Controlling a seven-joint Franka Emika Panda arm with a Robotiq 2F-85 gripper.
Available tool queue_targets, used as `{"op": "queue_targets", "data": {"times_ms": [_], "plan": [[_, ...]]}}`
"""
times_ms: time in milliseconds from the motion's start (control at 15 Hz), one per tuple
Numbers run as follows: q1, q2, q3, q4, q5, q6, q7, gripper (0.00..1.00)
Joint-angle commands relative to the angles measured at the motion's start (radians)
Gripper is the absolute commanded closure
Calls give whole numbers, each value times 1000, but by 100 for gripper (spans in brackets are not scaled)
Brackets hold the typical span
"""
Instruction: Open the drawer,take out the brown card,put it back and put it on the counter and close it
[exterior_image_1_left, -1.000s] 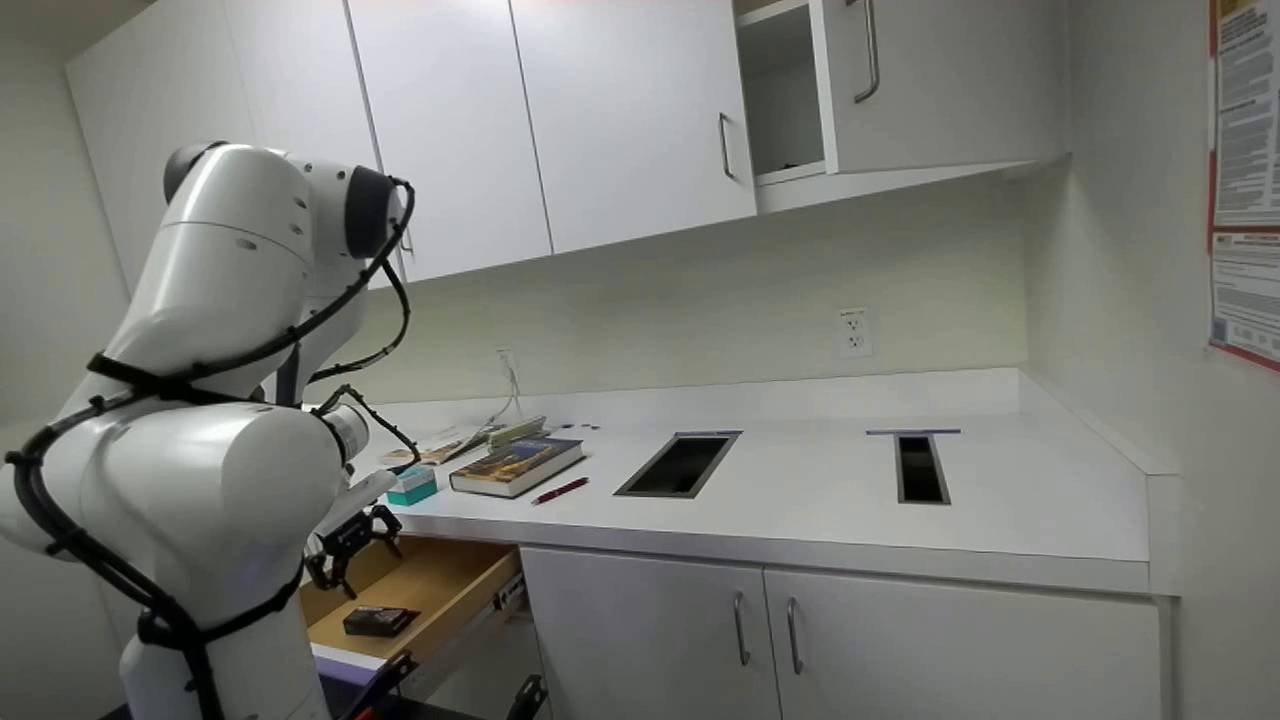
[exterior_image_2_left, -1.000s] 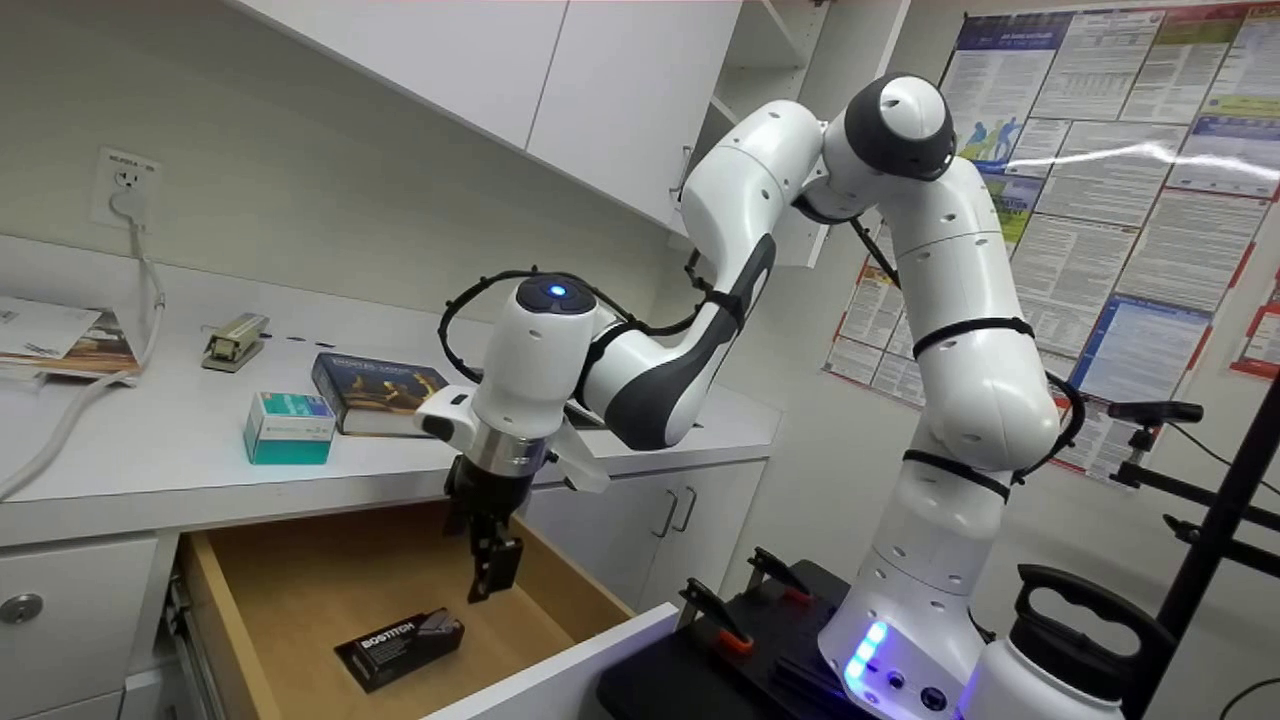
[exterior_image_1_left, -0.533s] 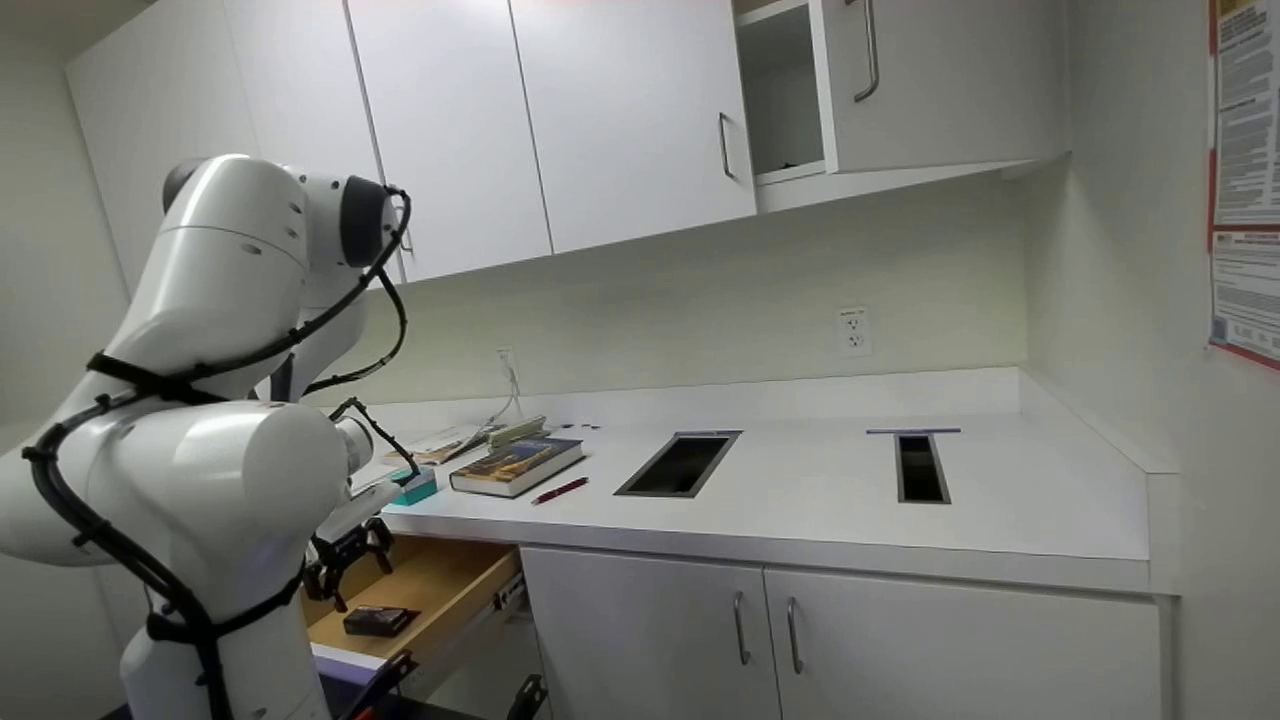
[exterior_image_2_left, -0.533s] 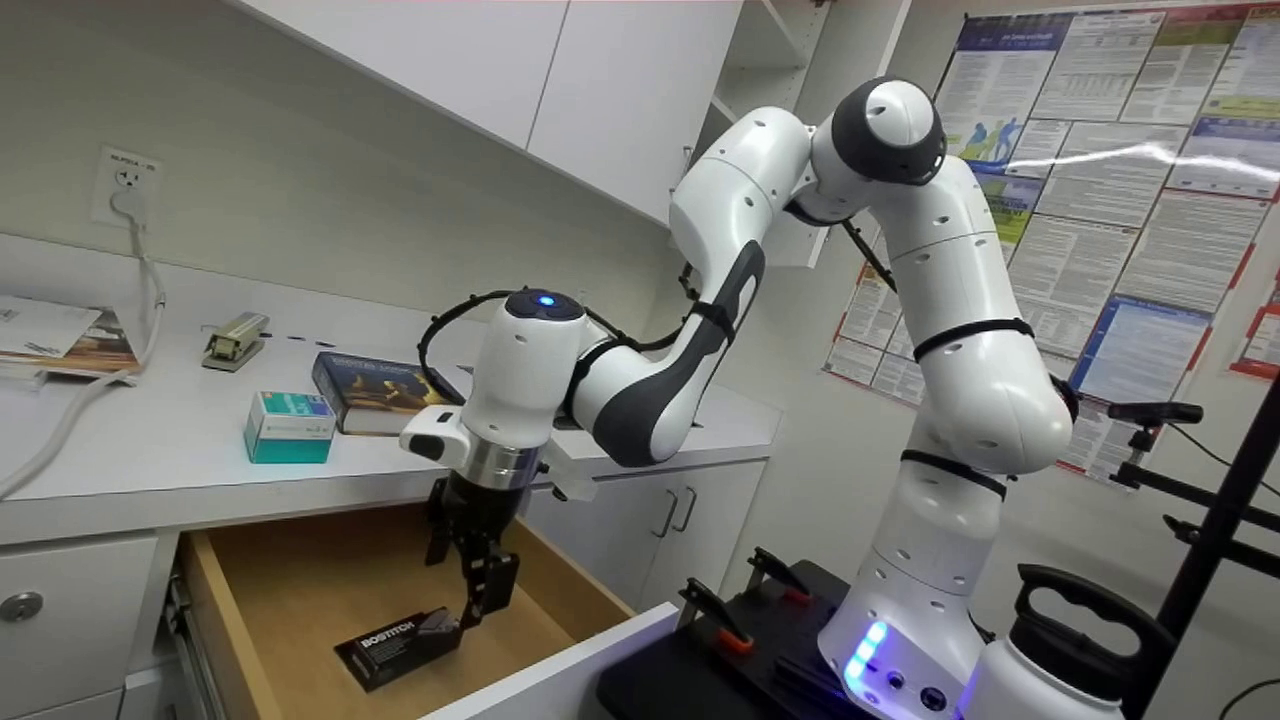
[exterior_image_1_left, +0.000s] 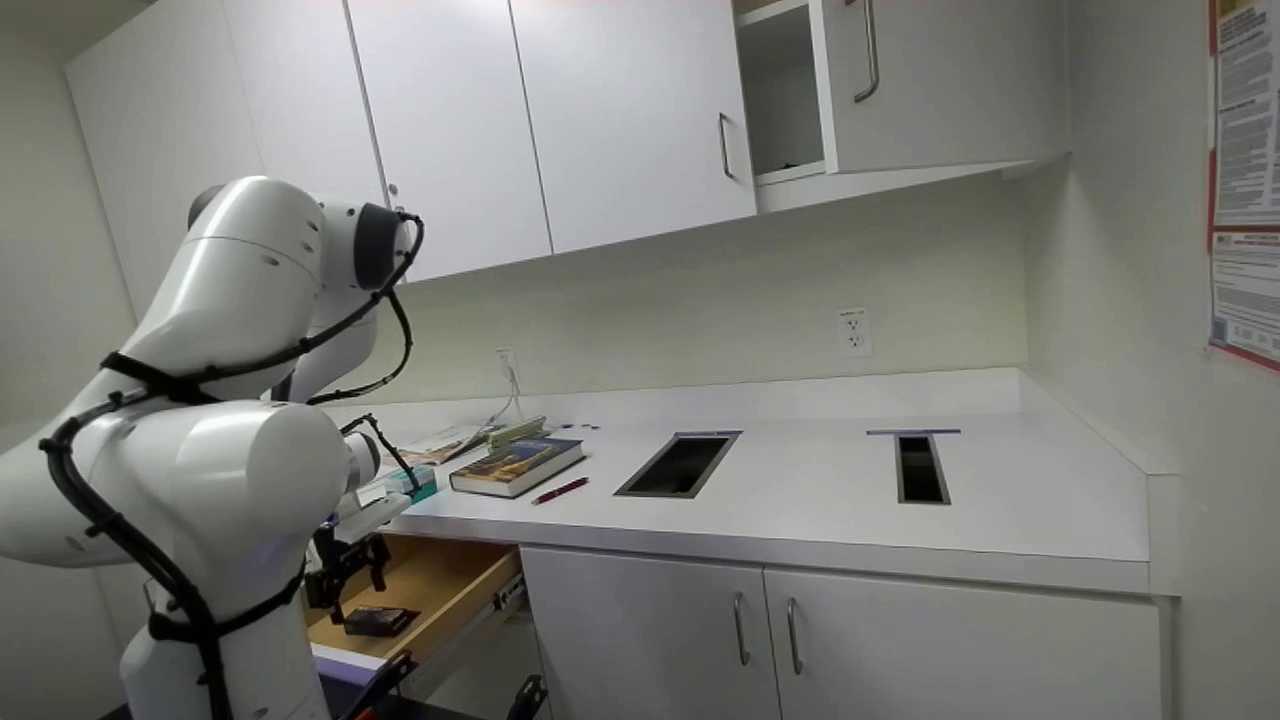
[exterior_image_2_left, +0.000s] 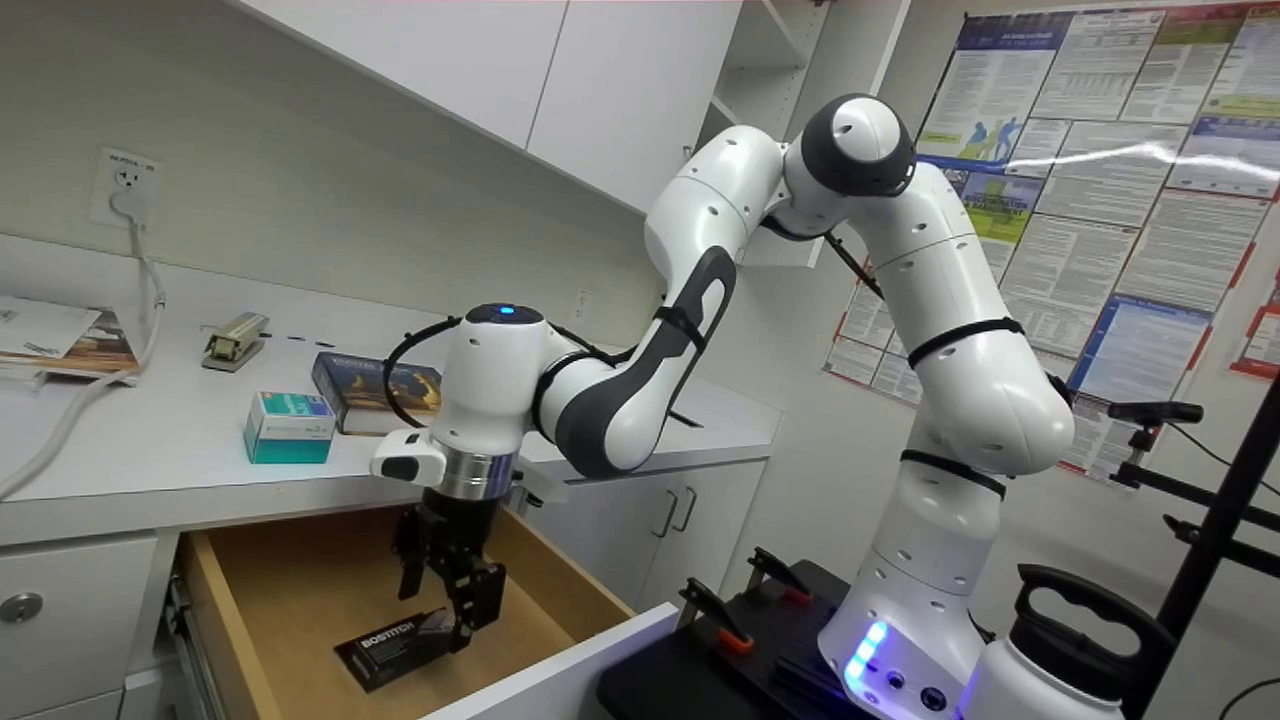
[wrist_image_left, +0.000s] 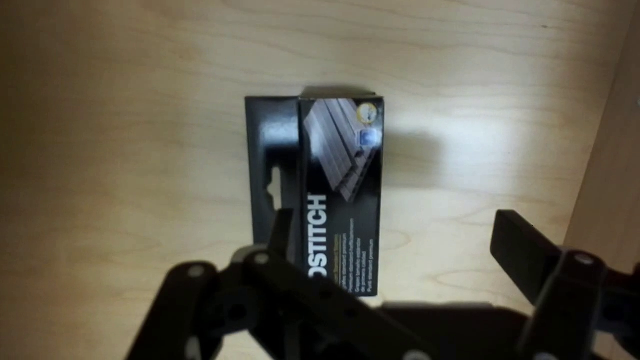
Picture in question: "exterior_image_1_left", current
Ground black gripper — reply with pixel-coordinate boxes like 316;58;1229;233
309;525;396;628

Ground white drawer wooden interior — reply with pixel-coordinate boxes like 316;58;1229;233
301;531;527;695

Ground wide black counter opening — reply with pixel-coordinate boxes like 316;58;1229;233
611;427;744;504

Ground narrow black counter opening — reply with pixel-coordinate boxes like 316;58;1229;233
893;427;955;508

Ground open white cabinet shelves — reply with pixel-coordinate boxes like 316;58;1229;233
732;0;844;187

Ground open white cabinet door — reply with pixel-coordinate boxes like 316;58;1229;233
821;0;1072;181

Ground teal staple box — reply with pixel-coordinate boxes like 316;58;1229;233
396;459;444;514

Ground stack of papers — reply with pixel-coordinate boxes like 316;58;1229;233
418;420;495;474

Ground dark hardcover book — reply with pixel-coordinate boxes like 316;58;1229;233
444;431;591;504

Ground beige stapler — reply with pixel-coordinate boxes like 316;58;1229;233
484;414;550;456

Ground red pen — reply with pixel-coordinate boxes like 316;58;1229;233
527;474;591;508

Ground white lower cabinet door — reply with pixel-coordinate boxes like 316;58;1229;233
758;563;1177;720
517;544;787;720

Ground white upper cabinet door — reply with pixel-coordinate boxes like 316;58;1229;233
63;0;408;307
508;0;758;256
343;0;557;289

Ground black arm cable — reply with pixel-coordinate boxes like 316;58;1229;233
34;204;432;720

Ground white power cable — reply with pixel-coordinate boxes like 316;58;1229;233
495;352;527;423

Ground plain wall outlet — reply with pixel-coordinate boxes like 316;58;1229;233
830;304;876;358

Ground large printed wall poster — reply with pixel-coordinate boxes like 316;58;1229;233
1202;0;1280;373

